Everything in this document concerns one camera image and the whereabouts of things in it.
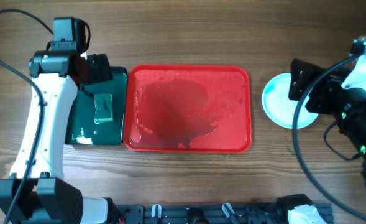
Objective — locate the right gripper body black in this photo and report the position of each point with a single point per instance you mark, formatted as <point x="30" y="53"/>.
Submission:
<point x="325" y="99"/>

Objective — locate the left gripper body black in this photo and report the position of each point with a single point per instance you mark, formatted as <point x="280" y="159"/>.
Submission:
<point x="96" y="72"/>

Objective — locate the green yellow sponge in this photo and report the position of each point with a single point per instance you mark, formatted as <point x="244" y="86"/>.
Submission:
<point x="103" y="108"/>

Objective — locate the white plate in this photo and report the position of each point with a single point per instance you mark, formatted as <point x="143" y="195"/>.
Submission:
<point x="276" y="103"/>

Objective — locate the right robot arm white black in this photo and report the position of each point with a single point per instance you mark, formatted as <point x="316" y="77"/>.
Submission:
<point x="351" y="123"/>

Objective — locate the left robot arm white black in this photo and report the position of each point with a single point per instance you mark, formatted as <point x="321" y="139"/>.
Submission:
<point x="35" y="191"/>

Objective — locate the dark green tray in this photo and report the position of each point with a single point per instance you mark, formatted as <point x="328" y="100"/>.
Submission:
<point x="82" y="130"/>

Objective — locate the red plastic tray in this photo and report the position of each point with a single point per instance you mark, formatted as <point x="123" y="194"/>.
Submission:
<point x="188" y="108"/>

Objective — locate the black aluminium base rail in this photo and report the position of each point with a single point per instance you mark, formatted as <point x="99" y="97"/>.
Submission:
<point x="252" y="213"/>

